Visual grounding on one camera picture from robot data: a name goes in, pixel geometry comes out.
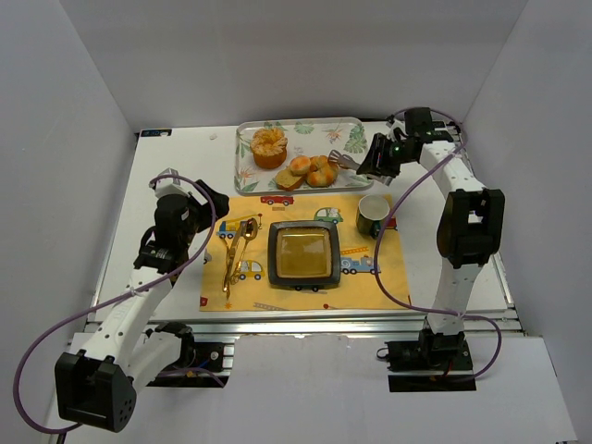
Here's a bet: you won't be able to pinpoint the green mug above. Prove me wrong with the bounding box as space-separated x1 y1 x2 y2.
356 195 390 239

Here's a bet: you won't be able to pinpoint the twisted ring bread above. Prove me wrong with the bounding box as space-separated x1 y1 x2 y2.
306 155 339 188

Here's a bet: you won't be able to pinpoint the metal serving tongs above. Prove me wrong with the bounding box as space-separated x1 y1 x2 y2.
327 149 393 186

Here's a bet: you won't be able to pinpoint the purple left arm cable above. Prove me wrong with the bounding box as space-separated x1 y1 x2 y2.
12 174 219 435

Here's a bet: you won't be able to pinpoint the gold spoon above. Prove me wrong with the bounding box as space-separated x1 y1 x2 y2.
231 217 259 284

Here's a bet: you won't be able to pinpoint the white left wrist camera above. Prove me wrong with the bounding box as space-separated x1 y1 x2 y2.
149 167 190 199

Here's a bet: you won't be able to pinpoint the gold knife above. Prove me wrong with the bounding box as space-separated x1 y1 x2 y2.
223 221 247 298

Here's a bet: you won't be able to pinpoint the floral serving tray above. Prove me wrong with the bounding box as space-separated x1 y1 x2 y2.
234 117 369 195

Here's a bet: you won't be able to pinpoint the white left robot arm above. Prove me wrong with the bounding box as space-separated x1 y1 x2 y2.
55 173 229 432

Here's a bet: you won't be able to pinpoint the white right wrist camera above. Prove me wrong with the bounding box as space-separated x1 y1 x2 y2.
387 116 408 142

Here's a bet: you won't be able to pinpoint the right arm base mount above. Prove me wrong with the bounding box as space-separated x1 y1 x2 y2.
376 328 476 393

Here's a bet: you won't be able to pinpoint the sliced bread piece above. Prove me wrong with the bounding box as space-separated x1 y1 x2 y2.
275 168 306 191

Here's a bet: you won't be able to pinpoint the gold fork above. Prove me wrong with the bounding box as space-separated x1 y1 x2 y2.
223 236 238 298

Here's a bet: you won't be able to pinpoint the sugar-topped round cake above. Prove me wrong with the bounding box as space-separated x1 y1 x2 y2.
250 128 288 169

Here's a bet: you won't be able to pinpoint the dark square plate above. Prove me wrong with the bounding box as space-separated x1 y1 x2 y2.
267 220 340 292

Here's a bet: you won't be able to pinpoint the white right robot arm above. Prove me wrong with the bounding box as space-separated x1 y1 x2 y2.
356 106 505 338

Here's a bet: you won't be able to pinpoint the yellow vehicle-print placemat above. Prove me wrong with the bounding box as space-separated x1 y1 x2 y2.
200 194 411 313

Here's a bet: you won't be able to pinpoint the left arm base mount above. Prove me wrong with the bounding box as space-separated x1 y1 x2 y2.
142 322 227 380

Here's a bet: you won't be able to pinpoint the small round bun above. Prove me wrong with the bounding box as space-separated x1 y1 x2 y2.
289 155 311 176

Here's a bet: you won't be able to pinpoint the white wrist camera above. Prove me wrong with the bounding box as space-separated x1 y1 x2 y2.
149 167 190 199
387 116 408 142

